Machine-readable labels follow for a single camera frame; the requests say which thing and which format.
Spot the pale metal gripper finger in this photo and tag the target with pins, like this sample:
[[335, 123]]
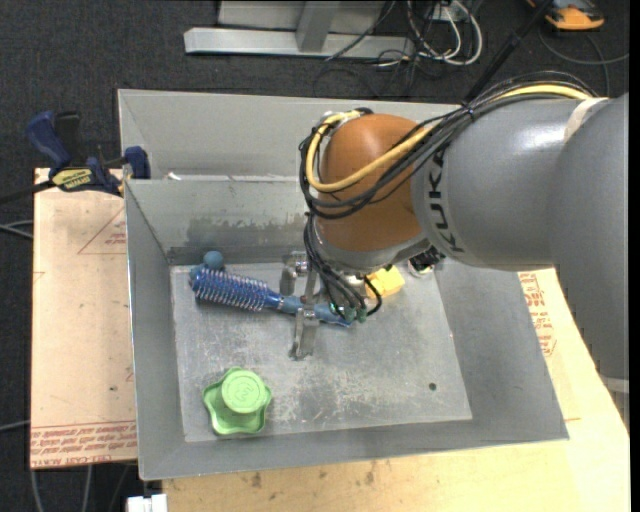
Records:
[[288, 281], [303, 340]]

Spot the blue round hairbrush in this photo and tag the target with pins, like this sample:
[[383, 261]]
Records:
[[232, 290]]

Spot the yellow toy block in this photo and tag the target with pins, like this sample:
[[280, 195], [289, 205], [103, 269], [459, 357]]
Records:
[[387, 282]]

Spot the small teal ball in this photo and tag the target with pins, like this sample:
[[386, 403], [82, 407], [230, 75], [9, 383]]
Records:
[[213, 259]]

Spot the grey metal bin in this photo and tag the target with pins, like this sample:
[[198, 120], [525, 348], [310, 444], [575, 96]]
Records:
[[380, 370]]

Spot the green flower-shaped lid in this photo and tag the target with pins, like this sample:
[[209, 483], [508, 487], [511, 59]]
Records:
[[240, 400]]

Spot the brown cardboard board, red print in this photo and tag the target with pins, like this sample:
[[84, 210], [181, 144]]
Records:
[[80, 320]]

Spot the black cylinder on white bracket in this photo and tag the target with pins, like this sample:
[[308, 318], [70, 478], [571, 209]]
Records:
[[425, 259]]

